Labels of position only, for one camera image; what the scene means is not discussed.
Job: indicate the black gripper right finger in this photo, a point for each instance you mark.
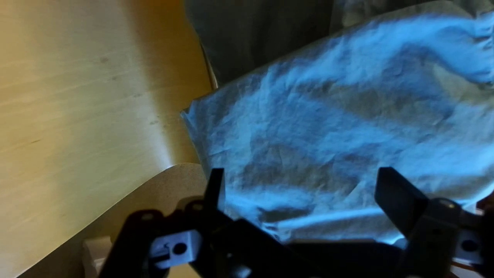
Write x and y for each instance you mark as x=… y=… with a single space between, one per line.
x=400 y=200

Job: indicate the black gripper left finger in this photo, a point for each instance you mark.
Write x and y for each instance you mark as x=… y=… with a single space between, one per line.
x=213 y=190

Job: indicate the light blue cloth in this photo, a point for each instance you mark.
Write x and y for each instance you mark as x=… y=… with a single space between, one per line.
x=301 y=139

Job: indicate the light wooden folding chair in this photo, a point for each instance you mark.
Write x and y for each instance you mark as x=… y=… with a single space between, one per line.
x=91 y=94

